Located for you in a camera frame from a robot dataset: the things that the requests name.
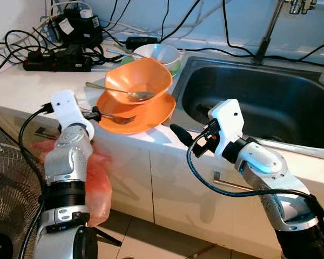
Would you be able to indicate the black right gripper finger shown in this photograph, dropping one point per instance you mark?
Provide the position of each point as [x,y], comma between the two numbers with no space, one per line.
[181,134]

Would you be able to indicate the orange plastic bowl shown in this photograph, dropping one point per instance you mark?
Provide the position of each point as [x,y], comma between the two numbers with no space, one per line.
[146,75]

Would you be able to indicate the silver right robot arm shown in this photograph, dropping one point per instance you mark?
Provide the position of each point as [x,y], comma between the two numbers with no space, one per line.
[264,162]

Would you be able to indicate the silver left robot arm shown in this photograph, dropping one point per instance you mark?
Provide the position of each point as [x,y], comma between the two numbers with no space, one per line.
[67,156]

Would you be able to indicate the stainless steel kitchen sink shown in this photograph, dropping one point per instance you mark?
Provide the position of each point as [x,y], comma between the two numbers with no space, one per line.
[248,102]

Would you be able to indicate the white sink counter cabinet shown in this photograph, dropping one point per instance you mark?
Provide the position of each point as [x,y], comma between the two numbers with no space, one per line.
[178,199]

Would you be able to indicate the black power strip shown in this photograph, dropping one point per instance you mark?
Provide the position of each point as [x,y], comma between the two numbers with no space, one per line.
[56,65]

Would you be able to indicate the light green plate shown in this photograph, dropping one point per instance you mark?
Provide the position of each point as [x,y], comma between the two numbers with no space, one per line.
[176,67]

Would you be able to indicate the wooden chopstick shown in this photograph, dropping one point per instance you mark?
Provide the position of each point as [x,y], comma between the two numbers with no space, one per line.
[124,53]
[130,56]

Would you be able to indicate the orange plastic bag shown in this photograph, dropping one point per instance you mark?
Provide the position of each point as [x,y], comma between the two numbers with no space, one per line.
[97,189]

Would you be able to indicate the white ceramic bowl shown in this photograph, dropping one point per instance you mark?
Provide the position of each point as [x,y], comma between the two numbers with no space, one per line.
[162,54]

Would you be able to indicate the small flat black adapter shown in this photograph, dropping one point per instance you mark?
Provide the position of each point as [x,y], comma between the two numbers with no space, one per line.
[142,41]

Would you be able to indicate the black labelled power brick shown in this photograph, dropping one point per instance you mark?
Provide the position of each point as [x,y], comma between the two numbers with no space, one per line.
[78,27]

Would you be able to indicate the chrome sink faucet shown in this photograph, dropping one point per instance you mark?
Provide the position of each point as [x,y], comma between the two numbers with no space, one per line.
[267,35]

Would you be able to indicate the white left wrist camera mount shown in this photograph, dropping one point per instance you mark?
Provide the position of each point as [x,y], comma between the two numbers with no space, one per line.
[67,108]

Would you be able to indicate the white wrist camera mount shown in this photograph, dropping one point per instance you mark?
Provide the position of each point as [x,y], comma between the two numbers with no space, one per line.
[227,127]
[67,108]

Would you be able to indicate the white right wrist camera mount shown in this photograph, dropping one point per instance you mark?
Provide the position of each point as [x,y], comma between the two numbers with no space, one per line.
[227,127]

